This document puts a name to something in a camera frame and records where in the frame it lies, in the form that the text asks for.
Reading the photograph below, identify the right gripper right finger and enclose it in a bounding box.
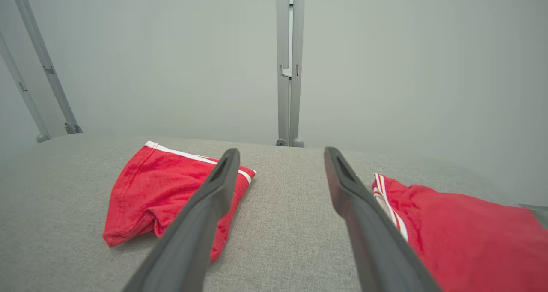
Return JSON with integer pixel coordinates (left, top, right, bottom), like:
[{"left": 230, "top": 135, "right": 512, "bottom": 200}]
[{"left": 324, "top": 146, "right": 442, "bottom": 292}]

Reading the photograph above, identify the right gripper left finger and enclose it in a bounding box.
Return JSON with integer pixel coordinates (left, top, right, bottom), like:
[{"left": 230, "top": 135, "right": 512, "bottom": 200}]
[{"left": 122, "top": 148, "right": 241, "bottom": 292}]

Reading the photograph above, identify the red shorts white trim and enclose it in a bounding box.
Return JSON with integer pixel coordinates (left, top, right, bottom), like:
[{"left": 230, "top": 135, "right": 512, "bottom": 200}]
[{"left": 103, "top": 141, "right": 257, "bottom": 263}]

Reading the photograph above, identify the red basketball jersey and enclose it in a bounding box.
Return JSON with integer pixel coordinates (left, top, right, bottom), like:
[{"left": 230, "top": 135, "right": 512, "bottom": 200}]
[{"left": 372, "top": 173, "right": 548, "bottom": 292}]

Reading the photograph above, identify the grey slanted partition post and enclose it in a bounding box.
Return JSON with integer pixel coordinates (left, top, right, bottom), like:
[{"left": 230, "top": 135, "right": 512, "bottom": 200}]
[
  {"left": 9, "top": 0, "right": 83, "bottom": 135},
  {"left": 0, "top": 31, "right": 51, "bottom": 144}
]

